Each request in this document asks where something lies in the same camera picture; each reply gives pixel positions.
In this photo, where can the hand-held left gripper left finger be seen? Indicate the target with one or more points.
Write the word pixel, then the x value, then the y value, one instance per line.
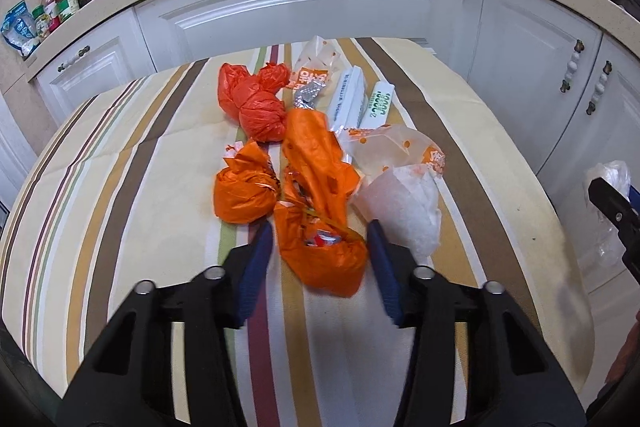
pixel 255 277

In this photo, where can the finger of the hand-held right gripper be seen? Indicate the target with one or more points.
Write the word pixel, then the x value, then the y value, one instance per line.
pixel 635 199
pixel 607 199

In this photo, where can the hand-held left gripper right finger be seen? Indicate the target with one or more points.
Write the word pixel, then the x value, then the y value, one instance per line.
pixel 385 277

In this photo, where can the clear plastic bag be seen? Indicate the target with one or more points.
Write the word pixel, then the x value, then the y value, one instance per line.
pixel 614 174

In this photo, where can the large orange plastic bag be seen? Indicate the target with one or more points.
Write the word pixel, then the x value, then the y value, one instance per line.
pixel 315 157

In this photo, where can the silver foil wrapper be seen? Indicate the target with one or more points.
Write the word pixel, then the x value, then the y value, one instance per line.
pixel 307 94

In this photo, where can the white dotted paper wrapper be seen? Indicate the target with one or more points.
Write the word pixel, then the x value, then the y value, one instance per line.
pixel 320 54
pixel 385 147

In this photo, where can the white cabinet door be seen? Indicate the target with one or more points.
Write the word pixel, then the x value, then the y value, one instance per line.
pixel 525 57
pixel 595 147
pixel 90 82

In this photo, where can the white crumpled tissue paper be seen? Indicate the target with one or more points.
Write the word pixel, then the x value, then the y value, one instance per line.
pixel 400 212

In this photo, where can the small orange plastic bag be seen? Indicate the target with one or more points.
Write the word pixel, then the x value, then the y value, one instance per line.
pixel 242 197

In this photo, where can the striped tablecloth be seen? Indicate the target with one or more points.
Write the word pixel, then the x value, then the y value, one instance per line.
pixel 125 207

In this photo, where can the red knotted plastic bag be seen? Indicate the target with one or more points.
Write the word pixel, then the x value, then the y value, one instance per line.
pixel 255 107

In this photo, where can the white box with green print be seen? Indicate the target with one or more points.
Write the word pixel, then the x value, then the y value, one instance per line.
pixel 379 107

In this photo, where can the plain white long box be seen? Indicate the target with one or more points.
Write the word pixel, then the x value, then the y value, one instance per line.
pixel 346 99

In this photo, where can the wide white cabinet front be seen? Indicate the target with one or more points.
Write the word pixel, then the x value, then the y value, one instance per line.
pixel 300 12

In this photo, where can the blue snack packet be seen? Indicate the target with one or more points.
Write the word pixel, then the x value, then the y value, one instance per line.
pixel 19 29

